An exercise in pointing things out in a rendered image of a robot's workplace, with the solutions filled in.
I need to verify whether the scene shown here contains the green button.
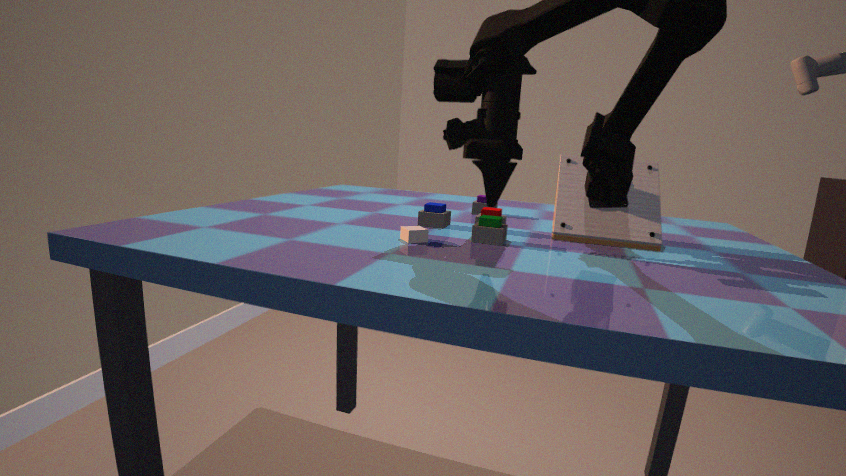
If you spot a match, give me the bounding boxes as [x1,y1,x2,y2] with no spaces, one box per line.
[471,215,508,246]

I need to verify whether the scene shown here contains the red button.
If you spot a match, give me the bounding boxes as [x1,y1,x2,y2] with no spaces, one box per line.
[475,207,507,224]

